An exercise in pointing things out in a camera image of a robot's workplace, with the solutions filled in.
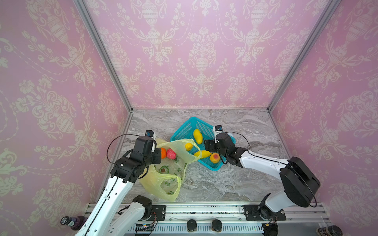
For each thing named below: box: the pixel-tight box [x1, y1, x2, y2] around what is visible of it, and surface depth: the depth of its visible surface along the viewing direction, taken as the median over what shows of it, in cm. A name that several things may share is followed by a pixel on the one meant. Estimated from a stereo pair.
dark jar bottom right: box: [315, 224, 344, 236], surface depth 64 cm
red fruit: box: [166, 148, 177, 160], surface depth 91 cm
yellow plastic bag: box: [138, 138, 202, 203], surface depth 77 cm
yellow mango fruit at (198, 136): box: [193, 128, 204, 145], surface depth 102 cm
